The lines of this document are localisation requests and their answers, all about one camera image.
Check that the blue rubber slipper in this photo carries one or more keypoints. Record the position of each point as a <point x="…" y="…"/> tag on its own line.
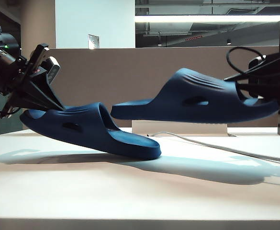
<point x="94" y="134"/>
<point x="173" y="107"/>

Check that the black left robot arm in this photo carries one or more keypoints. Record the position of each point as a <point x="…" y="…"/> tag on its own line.
<point x="1" y="55"/>

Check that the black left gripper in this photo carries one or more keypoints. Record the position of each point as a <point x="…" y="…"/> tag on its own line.
<point x="28" y="67"/>

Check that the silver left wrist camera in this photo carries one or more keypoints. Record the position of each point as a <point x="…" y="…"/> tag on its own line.
<point x="53" y="69"/>

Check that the silver metal wall plate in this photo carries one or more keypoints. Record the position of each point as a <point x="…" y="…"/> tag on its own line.
<point x="93" y="41"/>

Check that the brown desk partition panel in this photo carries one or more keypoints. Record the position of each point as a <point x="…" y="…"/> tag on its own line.
<point x="118" y="79"/>

